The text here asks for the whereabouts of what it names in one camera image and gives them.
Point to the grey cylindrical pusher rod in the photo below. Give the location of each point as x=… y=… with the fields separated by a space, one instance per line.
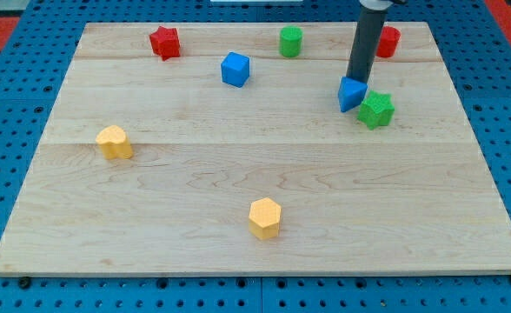
x=372 y=17

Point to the yellow heart block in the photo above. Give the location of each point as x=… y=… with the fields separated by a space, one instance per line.
x=114 y=143

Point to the wooden board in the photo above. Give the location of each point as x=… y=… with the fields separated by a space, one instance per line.
x=414 y=198

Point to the red cylinder block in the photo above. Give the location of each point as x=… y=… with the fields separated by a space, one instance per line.
x=388 y=42

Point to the blue triangle block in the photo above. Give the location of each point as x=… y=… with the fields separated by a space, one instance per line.
x=351 y=93

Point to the green cylinder block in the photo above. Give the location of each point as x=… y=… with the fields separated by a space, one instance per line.
x=290 y=41

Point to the green star block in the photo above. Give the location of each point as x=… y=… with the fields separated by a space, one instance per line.
x=376 y=110

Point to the blue cube block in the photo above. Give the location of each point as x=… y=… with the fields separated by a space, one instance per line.
x=235 y=69

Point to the red star block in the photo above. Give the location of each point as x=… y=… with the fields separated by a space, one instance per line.
x=165 y=42

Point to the yellow hexagon block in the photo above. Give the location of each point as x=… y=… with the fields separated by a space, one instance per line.
x=264 y=218

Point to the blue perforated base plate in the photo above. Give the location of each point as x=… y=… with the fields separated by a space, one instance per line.
x=32 y=66

